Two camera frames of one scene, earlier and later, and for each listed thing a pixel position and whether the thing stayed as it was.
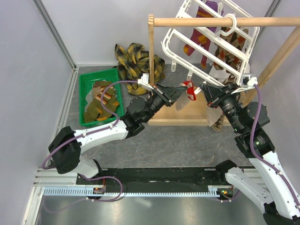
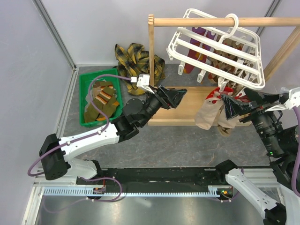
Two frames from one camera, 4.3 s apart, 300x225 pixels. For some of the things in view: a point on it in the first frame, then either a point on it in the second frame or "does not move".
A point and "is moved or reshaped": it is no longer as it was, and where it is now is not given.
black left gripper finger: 174,95 does not move
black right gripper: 212,93 to 258,100
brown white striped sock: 229,79 to 249,76
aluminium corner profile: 46,17 does not move
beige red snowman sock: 183,102 to 206,114
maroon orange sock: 198,38 to 188,68
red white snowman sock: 213,114 is moved or reshaped
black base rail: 190,177 does not move
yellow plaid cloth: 133,62 does not move
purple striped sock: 201,13 to 201,31
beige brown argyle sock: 218,126 to 224,131
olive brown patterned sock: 95,111 does not move
